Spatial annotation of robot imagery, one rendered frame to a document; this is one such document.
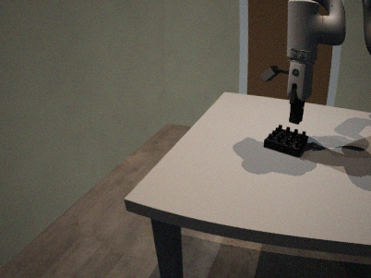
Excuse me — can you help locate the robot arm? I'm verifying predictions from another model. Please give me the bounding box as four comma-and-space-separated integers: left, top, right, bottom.
260, 0, 371, 81

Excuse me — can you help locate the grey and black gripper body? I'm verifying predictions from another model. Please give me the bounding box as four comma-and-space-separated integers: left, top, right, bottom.
287, 58, 315, 102

